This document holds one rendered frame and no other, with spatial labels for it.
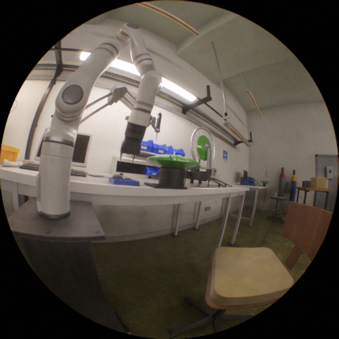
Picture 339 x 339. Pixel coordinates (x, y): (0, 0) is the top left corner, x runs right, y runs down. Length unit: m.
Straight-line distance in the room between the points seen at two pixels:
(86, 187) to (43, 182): 0.22
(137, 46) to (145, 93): 0.22
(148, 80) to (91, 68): 0.18
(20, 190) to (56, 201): 0.39
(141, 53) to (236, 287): 0.88
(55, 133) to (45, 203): 0.16
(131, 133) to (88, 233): 0.33
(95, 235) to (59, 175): 0.15
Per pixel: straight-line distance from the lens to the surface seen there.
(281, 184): 4.76
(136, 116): 0.41
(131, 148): 0.44
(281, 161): 5.10
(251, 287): 0.53
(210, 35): 2.92
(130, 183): 0.55
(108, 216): 1.56
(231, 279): 0.53
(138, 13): 3.47
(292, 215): 0.76
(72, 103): 0.31
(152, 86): 0.42
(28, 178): 0.57
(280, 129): 5.47
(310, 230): 0.67
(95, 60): 0.40
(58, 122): 0.37
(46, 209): 0.32
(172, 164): 0.55
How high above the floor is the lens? 0.98
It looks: 3 degrees up
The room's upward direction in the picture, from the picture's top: 6 degrees clockwise
